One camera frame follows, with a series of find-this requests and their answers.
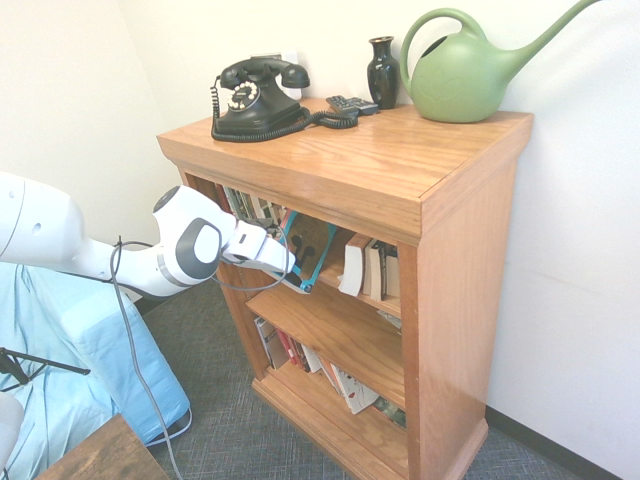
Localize orange thin book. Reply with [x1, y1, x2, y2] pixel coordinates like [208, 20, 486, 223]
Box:
[317, 355, 342, 394]

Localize white book red figures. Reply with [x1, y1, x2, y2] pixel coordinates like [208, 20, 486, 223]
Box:
[329, 363, 381, 416]

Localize black glossy vase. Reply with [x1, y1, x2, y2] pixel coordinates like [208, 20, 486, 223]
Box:
[367, 36, 401, 111]

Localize grey white large book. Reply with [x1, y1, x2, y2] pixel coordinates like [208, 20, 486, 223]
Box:
[253, 315, 291, 371]

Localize black tripod stand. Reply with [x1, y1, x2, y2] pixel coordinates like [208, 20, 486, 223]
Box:
[0, 347, 92, 386]

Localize black telephone handset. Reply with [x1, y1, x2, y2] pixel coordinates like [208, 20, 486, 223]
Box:
[218, 57, 311, 90]

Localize thick paperback pages outward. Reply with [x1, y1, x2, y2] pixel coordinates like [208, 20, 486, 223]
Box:
[337, 232, 373, 298]

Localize dark wooden table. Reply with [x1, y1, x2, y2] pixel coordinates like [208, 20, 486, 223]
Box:
[34, 412, 171, 480]

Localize black coiled telephone cord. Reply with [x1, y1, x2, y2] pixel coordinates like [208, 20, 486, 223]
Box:
[209, 74, 359, 144]

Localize black remote control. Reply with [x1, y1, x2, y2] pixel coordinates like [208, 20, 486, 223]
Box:
[325, 94, 380, 118]

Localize black spined book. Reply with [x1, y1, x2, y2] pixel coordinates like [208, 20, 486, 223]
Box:
[377, 240, 399, 301]

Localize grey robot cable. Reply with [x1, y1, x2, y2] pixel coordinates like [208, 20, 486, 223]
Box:
[109, 234, 296, 480]

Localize green plastic watering can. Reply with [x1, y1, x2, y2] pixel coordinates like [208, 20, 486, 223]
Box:
[399, 0, 606, 124]

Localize beige paperback book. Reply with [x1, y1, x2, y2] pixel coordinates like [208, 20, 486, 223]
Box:
[385, 247, 403, 300]

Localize wooden bookshelf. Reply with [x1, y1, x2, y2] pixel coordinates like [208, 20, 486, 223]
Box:
[156, 97, 535, 480]

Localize dark red spined book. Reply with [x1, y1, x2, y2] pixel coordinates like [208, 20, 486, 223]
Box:
[288, 337, 312, 374]

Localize dark green flat book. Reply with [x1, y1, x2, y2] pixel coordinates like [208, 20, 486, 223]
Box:
[372, 396, 408, 431]

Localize dark maroon book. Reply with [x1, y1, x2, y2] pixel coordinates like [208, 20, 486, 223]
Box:
[214, 183, 236, 216]

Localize white spined book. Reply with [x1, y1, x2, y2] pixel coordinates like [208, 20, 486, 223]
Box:
[249, 194, 274, 224]

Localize white slim book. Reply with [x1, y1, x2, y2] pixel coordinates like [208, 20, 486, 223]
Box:
[299, 344, 324, 375]

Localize cream paperback book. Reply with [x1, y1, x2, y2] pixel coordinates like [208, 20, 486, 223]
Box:
[360, 238, 386, 302]

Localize flat magazine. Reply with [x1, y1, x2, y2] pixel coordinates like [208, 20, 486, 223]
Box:
[377, 309, 403, 334]

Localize blue cloth covered chair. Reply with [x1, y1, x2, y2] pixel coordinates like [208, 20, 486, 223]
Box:
[0, 262, 194, 480]

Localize upper shelf books left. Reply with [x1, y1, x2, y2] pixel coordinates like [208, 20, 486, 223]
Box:
[223, 185, 257, 222]

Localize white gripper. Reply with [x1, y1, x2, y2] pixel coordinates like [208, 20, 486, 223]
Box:
[220, 223, 316, 293]

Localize teal cover paperback book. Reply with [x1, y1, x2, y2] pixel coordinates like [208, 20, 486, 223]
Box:
[278, 209, 339, 296]

